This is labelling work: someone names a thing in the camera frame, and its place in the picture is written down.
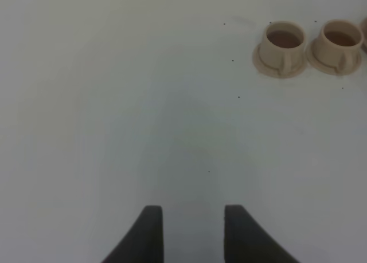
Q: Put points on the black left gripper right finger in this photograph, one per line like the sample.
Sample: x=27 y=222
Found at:
x=246 y=241

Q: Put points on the right beige teacup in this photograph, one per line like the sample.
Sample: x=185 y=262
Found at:
x=342 y=33

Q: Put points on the beige teapot saucer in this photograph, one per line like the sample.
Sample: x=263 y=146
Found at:
x=363 y=27

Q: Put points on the beige teacup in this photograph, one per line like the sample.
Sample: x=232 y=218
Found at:
x=282 y=48
x=342 y=33

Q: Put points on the left beige teacup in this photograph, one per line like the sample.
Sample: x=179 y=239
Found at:
x=282 y=48

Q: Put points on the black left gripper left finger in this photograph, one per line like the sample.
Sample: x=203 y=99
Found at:
x=144 y=240

